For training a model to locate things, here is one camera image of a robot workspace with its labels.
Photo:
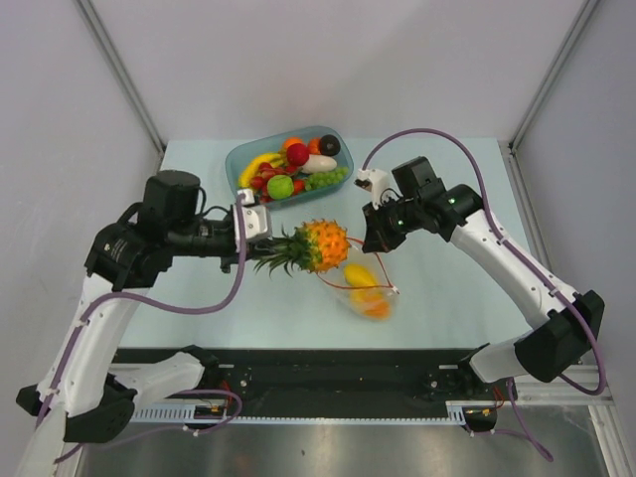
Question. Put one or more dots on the green toy apple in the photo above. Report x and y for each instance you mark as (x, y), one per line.
(280, 187)

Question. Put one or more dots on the yellow toy bananas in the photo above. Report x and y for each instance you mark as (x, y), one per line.
(273, 158)

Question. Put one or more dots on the red toy apple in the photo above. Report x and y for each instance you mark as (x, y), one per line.
(297, 154)

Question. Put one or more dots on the clear zip top bag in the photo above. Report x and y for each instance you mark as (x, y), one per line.
(335, 281)

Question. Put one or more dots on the green toy grapes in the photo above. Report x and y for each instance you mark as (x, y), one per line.
(321, 180)

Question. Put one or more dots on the toy orange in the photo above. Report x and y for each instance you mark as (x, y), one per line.
(290, 141)

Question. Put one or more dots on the orange yellow toy mango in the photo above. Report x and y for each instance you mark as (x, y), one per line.
(370, 304)

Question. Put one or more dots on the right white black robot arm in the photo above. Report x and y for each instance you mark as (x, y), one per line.
(563, 321)

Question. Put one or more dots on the dark purple toy fruit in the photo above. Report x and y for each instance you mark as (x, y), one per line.
(329, 145)

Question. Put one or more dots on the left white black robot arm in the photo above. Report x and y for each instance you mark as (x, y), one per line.
(122, 265)

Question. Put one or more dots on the white toy mushroom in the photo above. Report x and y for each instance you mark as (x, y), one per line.
(319, 164)

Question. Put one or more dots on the green toy leafy vegetable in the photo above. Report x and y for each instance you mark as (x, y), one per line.
(314, 247)

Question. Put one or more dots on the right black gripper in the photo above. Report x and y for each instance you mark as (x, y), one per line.
(378, 238)

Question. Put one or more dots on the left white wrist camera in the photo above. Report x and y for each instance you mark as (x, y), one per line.
(251, 218)

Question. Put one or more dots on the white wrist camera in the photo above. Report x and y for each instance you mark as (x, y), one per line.
(251, 218)
(374, 181)

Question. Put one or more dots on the white slotted cable duct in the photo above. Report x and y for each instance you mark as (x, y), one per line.
(207, 413)

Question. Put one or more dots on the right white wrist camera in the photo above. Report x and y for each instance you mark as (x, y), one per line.
(374, 181)

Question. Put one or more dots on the small orange toy fruit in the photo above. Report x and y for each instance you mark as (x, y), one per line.
(314, 146)

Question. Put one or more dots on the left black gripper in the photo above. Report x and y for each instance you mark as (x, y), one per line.
(257, 247)

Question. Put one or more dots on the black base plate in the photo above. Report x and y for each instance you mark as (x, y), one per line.
(352, 379)

